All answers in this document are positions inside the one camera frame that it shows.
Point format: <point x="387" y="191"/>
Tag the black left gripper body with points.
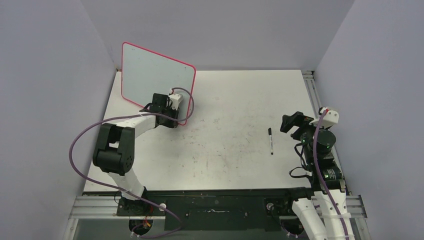
<point x="170" y="111"/>

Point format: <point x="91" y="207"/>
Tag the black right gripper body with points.
<point x="305" y="131"/>

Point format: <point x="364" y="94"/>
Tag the pink framed whiteboard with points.
<point x="145" y="72"/>

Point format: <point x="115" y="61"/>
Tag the white whiteboard marker black cap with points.
<point x="270" y="135"/>

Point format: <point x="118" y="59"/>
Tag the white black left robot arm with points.
<point x="114" y="151"/>

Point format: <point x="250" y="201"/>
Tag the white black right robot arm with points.
<point x="323" y="215"/>

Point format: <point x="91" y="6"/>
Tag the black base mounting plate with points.
<point x="218" y="210"/>

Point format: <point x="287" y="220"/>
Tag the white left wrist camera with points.
<point x="175" y="99"/>

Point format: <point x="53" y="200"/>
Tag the aluminium rail right side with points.
<point x="318" y="109"/>

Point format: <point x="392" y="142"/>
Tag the aluminium rail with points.
<point x="106" y="207"/>
<point x="318" y="109"/>

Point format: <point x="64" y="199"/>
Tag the aluminium front rail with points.
<point x="106" y="207"/>

